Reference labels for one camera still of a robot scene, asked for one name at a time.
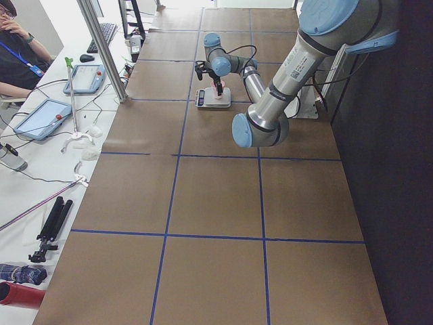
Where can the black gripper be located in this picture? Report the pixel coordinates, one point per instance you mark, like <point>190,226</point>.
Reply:
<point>218,83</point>

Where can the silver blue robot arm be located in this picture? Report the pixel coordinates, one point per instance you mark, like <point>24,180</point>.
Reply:
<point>218,64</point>
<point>325,26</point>

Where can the silver digital kitchen scale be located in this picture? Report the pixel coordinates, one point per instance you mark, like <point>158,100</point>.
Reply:
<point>207,98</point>

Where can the black keyboard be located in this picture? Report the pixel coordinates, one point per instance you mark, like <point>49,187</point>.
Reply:
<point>108,31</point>

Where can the blue teach pendant far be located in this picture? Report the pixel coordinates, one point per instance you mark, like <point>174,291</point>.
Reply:
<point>87,78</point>

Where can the blue teach pendant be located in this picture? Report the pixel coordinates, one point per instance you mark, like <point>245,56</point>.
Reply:
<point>43,120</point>
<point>87,78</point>

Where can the black computer mouse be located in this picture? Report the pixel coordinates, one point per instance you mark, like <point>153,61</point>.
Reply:
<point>86,58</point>

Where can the metal rod green tip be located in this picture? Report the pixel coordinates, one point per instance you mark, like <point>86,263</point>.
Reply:
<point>69,71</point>

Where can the blue teach pendant near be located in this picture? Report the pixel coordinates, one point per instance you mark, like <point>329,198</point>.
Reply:
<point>43,120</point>

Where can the seated person in black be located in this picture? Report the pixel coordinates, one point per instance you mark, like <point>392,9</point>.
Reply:
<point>24,60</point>

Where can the black folded tripod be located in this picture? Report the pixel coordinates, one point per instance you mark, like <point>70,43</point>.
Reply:
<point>51,229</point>

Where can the blue plaid folded umbrella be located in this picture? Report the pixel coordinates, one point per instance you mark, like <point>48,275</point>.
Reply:
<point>23,274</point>

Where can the red cylinder tube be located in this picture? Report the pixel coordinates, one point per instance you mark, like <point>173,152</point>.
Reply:
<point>17,295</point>

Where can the aluminium frame post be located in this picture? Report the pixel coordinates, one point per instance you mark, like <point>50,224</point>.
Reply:
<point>92,23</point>

